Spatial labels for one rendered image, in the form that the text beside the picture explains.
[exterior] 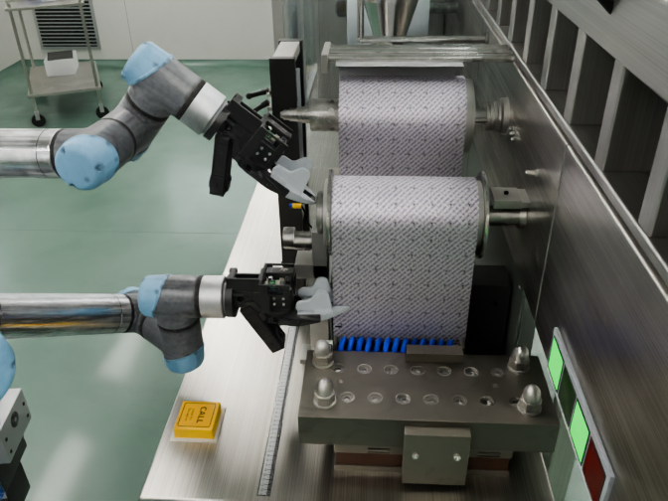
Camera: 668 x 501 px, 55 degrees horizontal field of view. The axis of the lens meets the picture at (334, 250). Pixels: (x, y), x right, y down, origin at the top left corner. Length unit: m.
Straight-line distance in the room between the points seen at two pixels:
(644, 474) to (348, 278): 0.59
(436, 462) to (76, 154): 0.70
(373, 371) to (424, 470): 0.18
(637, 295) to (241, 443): 0.74
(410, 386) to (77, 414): 1.80
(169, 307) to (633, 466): 0.76
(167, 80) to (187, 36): 5.86
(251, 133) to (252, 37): 5.71
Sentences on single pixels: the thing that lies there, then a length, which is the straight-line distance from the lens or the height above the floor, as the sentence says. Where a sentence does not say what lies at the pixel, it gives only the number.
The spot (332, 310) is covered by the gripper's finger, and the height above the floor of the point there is 1.10.
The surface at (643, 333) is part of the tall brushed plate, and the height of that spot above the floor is 1.38.
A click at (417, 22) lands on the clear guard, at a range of 2.00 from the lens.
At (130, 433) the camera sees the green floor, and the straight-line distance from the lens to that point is 2.54.
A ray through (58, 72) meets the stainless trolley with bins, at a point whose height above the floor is 0.29.
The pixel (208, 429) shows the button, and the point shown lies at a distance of 1.19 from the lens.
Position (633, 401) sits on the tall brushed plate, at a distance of 0.70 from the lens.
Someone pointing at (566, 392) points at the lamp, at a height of 1.19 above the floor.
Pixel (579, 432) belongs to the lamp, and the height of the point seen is 1.18.
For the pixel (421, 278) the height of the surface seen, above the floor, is 1.16.
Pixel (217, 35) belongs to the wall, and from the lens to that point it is 6.83.
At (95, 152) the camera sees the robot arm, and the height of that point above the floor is 1.42.
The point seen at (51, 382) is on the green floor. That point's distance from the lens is 2.87.
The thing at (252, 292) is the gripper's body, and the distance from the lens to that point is 1.13.
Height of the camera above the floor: 1.77
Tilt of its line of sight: 31 degrees down
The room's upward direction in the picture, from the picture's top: 1 degrees counter-clockwise
